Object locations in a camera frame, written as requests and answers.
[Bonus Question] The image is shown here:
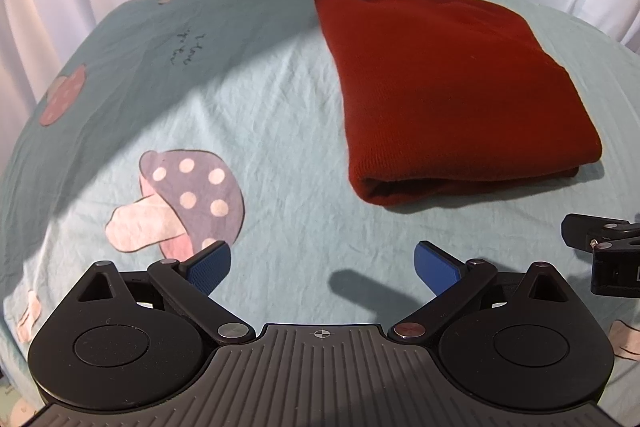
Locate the light blue mushroom print bedsheet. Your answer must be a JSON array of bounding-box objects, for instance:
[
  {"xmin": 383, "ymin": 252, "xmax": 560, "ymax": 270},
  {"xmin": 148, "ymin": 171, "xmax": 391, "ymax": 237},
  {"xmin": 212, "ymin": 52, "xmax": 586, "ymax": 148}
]
[{"xmin": 0, "ymin": 0, "xmax": 640, "ymax": 414}]

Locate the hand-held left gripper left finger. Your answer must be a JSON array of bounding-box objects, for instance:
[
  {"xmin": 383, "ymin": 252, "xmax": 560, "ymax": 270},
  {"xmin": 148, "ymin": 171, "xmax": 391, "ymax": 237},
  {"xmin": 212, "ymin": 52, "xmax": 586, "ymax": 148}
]
[{"xmin": 76, "ymin": 241, "xmax": 257, "ymax": 346}]

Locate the red knit sweater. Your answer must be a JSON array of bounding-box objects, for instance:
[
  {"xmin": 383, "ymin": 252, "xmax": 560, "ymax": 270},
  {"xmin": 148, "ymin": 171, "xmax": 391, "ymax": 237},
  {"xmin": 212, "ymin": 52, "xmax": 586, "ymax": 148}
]
[{"xmin": 313, "ymin": 0, "xmax": 604, "ymax": 212}]

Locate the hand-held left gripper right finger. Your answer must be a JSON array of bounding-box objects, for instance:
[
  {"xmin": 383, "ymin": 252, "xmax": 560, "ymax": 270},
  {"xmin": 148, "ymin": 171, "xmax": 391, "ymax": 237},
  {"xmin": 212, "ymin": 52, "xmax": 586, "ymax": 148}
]
[{"xmin": 389, "ymin": 241, "xmax": 570, "ymax": 346}]

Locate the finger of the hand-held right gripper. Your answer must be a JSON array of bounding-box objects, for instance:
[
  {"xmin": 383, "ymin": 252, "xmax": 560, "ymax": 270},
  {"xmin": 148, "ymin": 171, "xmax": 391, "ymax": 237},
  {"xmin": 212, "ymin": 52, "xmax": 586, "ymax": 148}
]
[{"xmin": 560, "ymin": 213, "xmax": 640, "ymax": 254}]

